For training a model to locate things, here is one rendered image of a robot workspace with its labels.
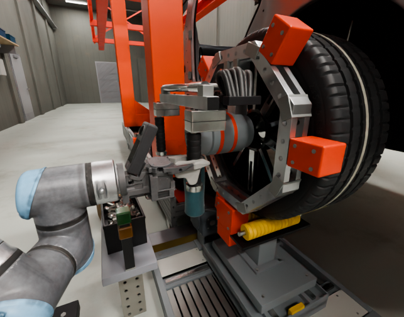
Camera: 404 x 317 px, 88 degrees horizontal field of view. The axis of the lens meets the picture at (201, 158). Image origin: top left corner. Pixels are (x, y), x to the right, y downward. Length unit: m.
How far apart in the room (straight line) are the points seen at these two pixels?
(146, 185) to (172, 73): 0.73
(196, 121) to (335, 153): 0.30
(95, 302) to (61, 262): 0.91
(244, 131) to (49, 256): 0.58
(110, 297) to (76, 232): 0.88
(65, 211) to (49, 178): 0.07
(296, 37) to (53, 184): 0.59
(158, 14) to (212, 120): 0.74
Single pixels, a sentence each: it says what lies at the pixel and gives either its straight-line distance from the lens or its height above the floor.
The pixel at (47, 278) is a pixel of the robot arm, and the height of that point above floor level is 0.72.
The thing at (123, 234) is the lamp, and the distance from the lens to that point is 0.69.
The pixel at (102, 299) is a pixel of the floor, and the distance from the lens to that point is 1.36.
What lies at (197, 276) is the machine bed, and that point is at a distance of 1.26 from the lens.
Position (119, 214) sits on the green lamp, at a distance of 0.66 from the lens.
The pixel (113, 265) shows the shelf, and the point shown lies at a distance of 0.82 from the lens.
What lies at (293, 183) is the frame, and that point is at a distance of 0.61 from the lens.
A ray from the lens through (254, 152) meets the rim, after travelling 0.82.
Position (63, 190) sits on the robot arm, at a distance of 0.46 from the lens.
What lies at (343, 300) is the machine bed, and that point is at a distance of 1.33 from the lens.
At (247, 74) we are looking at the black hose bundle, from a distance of 0.56.
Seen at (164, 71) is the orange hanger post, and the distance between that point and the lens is 1.11.
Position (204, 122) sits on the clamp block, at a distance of 0.48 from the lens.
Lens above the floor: 0.99
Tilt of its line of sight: 18 degrees down
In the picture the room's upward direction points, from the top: straight up
